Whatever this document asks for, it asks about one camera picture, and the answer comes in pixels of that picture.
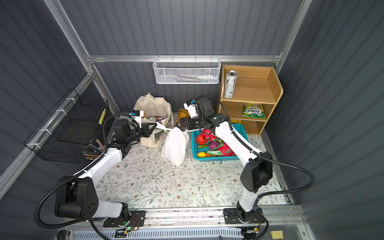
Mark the green Fox's candy bag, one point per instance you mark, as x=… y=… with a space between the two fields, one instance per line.
x=253 y=110

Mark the purple onion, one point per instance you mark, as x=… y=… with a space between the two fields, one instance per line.
x=213 y=145

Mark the white plastic grocery bag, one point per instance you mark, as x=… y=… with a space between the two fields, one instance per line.
x=174 y=148

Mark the pink pencil cup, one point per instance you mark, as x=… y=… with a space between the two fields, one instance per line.
x=93 y=149

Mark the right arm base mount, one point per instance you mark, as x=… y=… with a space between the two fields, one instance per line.
x=238 y=216

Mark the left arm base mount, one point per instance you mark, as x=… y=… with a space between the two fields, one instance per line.
x=127 y=220

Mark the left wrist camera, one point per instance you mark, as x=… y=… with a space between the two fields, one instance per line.
x=137 y=115

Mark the red tomato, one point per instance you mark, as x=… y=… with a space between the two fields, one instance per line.
x=201 y=140

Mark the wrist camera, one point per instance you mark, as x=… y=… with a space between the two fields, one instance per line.
x=192 y=108
x=137 y=115

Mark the wooden shelf unit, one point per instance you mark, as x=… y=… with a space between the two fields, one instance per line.
x=256 y=85

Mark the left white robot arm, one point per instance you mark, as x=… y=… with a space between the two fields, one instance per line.
x=76 y=196

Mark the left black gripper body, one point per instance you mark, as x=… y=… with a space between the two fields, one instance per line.
x=146 y=130

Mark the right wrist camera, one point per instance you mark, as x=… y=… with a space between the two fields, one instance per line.
x=192 y=108

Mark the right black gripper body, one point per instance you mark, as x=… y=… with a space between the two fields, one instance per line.
x=188 y=124

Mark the teal plastic basket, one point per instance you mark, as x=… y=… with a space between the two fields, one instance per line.
x=195 y=147

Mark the yellow bread tray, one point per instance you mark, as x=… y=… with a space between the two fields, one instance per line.
x=182 y=116

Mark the floral table mat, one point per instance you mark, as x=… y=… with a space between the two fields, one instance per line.
x=144 y=179

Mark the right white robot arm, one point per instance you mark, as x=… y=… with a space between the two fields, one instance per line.
x=257 y=165

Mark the black wire wall basket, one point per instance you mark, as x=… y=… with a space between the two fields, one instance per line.
x=78 y=119

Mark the cream canvas tote bag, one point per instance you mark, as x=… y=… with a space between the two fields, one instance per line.
x=154 y=107

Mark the white wire wall basket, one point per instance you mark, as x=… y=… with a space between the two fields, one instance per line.
x=193 y=70

